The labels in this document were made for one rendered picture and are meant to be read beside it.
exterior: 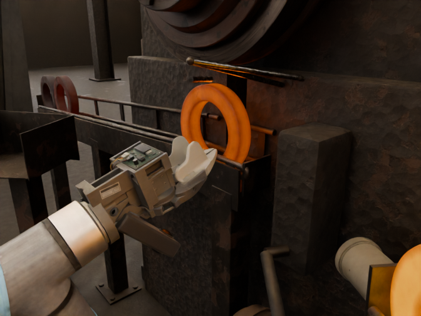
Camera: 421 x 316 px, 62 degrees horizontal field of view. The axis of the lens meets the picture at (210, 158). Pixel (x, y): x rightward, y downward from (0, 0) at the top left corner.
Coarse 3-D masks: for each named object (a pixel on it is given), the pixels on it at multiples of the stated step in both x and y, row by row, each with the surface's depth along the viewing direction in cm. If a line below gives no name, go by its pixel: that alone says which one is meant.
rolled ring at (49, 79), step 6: (42, 78) 152; (48, 78) 147; (54, 78) 148; (42, 84) 154; (48, 84) 147; (42, 90) 156; (48, 90) 157; (42, 96) 158; (48, 96) 158; (54, 96) 146; (48, 102) 158; (54, 102) 147
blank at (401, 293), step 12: (408, 252) 33; (420, 252) 31; (408, 264) 33; (420, 264) 31; (396, 276) 35; (408, 276) 33; (420, 276) 31; (396, 288) 35; (408, 288) 33; (420, 288) 31; (396, 300) 35; (408, 300) 33; (420, 300) 31; (396, 312) 35; (408, 312) 33; (420, 312) 32
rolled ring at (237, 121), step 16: (192, 96) 73; (208, 96) 69; (224, 96) 66; (192, 112) 75; (224, 112) 67; (240, 112) 65; (192, 128) 77; (240, 128) 65; (240, 144) 66; (240, 160) 68
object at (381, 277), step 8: (384, 264) 36; (392, 264) 36; (376, 272) 36; (384, 272) 36; (392, 272) 36; (368, 280) 36; (376, 280) 36; (384, 280) 36; (368, 288) 36; (376, 288) 36; (384, 288) 36; (368, 296) 36; (376, 296) 36; (384, 296) 36; (368, 304) 36; (376, 304) 36; (384, 304) 37; (384, 312) 37
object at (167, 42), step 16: (272, 0) 51; (288, 0) 49; (304, 0) 53; (256, 16) 54; (272, 16) 52; (288, 16) 54; (160, 32) 74; (240, 32) 57; (256, 32) 54; (272, 32) 56; (176, 48) 71; (192, 48) 67; (208, 48) 64; (224, 48) 60; (240, 48) 58; (256, 48) 60
